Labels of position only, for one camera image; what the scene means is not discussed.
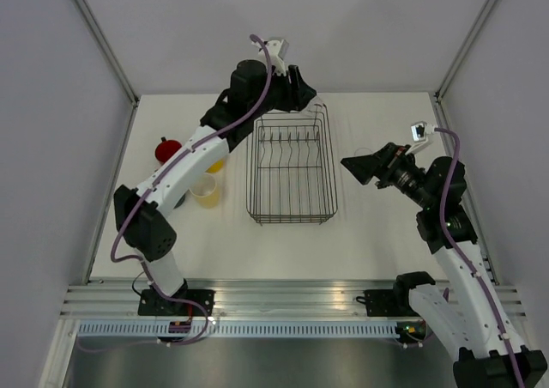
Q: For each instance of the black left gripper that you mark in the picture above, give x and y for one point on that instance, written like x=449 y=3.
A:
x=298 y=94

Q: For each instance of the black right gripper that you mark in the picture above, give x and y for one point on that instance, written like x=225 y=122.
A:
x=364 y=167

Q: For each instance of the clear glass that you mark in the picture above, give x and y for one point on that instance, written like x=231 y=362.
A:
x=363 y=152
x=314 y=107

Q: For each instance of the yellow mug black handle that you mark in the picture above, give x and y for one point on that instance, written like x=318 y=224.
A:
x=217 y=166

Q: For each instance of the pale yellow mug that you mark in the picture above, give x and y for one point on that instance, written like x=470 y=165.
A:
x=206 y=191

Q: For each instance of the red mug black handle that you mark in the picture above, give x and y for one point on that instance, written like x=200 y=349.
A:
x=166 y=149

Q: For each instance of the blue mug black handle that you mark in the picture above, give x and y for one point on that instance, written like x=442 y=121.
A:
x=180 y=201

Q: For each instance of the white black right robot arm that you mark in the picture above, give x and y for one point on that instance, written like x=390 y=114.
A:
x=485 y=347

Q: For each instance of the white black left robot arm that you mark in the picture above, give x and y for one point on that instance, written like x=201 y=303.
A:
x=141 y=213

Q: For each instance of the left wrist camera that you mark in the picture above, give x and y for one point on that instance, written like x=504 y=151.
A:
x=277 y=49

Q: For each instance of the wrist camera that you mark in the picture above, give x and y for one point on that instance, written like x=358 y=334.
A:
x=277 y=49
x=421 y=134

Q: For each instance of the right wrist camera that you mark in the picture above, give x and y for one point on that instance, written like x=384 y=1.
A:
x=421 y=134

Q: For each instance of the black wire dish rack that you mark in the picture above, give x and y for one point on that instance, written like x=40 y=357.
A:
x=290 y=169

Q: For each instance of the right aluminium frame post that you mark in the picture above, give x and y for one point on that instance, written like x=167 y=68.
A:
x=480 y=22

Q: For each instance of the aluminium frame post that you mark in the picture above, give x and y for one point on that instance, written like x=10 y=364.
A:
x=480 y=22
x=93 y=26

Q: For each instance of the left aluminium frame post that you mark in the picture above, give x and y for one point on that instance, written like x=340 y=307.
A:
x=93 y=26

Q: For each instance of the aluminium mounting rail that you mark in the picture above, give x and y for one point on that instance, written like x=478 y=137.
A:
x=233 y=299

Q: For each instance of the white slotted cable duct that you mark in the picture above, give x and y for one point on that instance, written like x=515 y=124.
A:
x=288 y=329

